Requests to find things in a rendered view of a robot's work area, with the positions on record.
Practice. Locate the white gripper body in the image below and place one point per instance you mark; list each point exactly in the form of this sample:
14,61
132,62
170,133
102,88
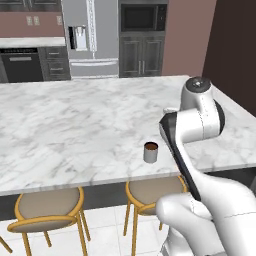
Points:
170,110

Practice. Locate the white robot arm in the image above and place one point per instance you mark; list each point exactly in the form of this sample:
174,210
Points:
203,120

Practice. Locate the grey cup of hot chocolate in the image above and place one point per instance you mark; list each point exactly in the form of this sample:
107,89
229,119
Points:
150,154

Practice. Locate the dark grey tall cupboard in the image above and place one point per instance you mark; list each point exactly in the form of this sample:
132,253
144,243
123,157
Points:
141,55

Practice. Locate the yellow stool with beige seat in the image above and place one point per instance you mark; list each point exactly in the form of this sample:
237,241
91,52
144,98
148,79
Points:
46,203
151,191

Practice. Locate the black microwave oven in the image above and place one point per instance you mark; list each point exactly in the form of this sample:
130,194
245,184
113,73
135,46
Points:
143,17

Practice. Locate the silver fridge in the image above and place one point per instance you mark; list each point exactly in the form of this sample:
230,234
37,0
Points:
93,36

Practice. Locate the dark grey drawer unit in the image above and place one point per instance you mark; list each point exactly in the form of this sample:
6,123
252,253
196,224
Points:
55,63

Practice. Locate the black dishwasher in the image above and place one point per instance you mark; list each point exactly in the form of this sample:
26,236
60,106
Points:
21,65

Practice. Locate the beige wall socket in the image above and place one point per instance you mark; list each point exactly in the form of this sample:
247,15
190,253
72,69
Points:
59,20
29,20
36,20

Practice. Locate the dark grey wall cupboards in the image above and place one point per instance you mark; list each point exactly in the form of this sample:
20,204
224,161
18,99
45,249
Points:
30,5

